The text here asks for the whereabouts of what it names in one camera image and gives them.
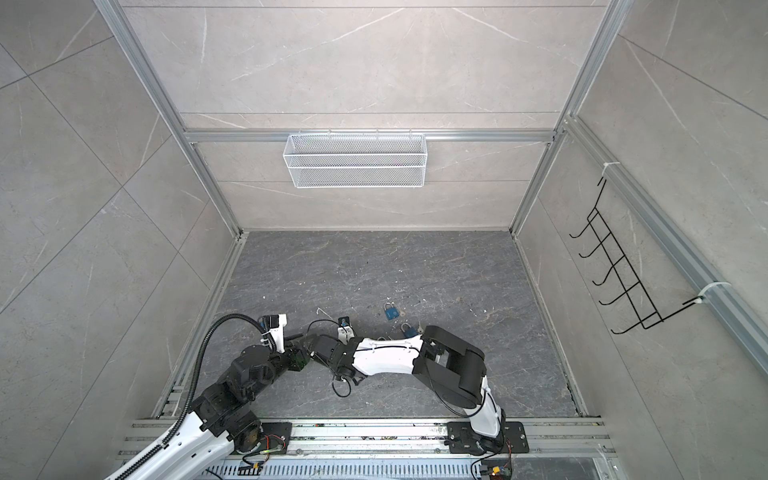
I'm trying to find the teal blue padlock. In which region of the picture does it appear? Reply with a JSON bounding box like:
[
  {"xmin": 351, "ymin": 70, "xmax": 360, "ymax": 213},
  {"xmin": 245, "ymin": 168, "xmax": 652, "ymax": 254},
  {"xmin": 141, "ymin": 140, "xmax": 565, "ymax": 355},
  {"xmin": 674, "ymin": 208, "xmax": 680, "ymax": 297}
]
[{"xmin": 401, "ymin": 323, "xmax": 421, "ymax": 338}]

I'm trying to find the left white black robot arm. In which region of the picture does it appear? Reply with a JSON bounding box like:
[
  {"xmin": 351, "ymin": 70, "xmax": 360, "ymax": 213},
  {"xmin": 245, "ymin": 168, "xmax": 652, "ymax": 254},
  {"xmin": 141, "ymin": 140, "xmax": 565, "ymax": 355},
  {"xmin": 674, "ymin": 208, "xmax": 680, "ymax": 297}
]
[{"xmin": 110, "ymin": 345, "xmax": 308, "ymax": 479}]

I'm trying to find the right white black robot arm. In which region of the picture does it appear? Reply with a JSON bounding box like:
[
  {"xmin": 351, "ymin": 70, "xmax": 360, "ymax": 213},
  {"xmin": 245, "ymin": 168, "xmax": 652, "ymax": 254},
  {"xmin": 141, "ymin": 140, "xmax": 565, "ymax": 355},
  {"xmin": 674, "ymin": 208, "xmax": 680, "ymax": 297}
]
[{"xmin": 306, "ymin": 325, "xmax": 507, "ymax": 455}]

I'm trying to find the small metal allen key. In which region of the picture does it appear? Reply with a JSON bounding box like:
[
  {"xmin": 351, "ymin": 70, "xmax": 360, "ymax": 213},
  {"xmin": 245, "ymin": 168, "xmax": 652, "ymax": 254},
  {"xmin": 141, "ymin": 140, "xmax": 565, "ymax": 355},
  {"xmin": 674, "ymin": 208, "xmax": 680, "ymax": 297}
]
[{"xmin": 316, "ymin": 307, "xmax": 332, "ymax": 320}]

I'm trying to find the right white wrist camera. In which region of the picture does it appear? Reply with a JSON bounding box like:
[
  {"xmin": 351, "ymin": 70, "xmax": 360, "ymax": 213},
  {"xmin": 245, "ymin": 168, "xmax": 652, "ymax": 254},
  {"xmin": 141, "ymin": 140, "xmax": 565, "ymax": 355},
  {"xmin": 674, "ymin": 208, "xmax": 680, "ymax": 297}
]
[{"xmin": 337, "ymin": 316, "xmax": 355, "ymax": 345}]

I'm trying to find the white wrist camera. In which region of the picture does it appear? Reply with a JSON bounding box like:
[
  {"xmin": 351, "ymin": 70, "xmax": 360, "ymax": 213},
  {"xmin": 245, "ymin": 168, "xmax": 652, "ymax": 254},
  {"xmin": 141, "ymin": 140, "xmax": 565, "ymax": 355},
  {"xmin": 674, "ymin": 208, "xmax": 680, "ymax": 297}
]
[
  {"xmin": 260, "ymin": 314, "xmax": 287, "ymax": 353},
  {"xmin": 337, "ymin": 316, "xmax": 355, "ymax": 345}
]

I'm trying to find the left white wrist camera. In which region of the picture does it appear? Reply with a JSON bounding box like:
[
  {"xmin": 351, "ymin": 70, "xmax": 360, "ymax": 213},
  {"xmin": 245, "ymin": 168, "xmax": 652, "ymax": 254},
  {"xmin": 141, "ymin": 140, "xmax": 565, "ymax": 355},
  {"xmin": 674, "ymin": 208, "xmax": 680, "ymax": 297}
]
[{"xmin": 260, "ymin": 314, "xmax": 287, "ymax": 353}]

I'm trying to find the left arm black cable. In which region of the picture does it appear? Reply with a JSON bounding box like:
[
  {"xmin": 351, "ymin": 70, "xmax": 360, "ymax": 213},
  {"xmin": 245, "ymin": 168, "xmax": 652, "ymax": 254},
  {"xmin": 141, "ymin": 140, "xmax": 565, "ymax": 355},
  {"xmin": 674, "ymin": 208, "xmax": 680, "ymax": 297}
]
[{"xmin": 113, "ymin": 313, "xmax": 265, "ymax": 480}]

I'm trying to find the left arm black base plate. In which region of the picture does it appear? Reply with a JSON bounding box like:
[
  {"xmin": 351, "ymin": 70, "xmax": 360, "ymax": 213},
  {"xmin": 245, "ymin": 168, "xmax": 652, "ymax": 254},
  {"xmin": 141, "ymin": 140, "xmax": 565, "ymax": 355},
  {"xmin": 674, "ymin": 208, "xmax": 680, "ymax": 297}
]
[{"xmin": 243, "ymin": 421, "xmax": 293, "ymax": 455}]

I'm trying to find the aluminium mounting rail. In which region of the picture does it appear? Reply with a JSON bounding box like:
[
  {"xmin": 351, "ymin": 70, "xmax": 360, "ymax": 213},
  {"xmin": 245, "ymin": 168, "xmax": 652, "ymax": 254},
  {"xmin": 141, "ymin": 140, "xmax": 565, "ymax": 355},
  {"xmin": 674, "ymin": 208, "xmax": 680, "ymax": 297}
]
[{"xmin": 116, "ymin": 418, "xmax": 619, "ymax": 461}]

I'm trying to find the white slotted cable duct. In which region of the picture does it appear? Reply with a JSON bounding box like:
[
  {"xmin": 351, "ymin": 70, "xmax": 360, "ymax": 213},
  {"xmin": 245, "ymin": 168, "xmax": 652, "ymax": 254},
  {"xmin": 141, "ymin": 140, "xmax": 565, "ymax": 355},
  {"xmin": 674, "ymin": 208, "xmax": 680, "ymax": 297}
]
[{"xmin": 196, "ymin": 458, "xmax": 481, "ymax": 479}]

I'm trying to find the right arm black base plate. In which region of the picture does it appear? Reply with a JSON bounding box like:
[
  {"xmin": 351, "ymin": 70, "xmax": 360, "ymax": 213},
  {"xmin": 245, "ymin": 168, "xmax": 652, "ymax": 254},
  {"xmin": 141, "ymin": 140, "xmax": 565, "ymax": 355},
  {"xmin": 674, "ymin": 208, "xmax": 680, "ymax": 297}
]
[{"xmin": 444, "ymin": 422, "xmax": 530, "ymax": 456}]

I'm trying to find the white wire mesh basket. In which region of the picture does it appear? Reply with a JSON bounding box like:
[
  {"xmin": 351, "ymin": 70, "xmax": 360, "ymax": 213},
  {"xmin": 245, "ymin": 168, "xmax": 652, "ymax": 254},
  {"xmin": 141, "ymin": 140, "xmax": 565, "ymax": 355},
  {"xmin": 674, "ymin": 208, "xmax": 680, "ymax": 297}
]
[{"xmin": 283, "ymin": 133, "xmax": 428, "ymax": 189}]

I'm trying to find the black wire hook rack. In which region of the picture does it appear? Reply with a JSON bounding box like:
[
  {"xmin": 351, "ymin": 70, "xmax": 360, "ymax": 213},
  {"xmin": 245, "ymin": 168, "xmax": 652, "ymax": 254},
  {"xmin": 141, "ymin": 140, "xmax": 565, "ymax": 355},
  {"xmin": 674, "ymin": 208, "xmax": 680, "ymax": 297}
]
[{"xmin": 568, "ymin": 177, "xmax": 705, "ymax": 336}]

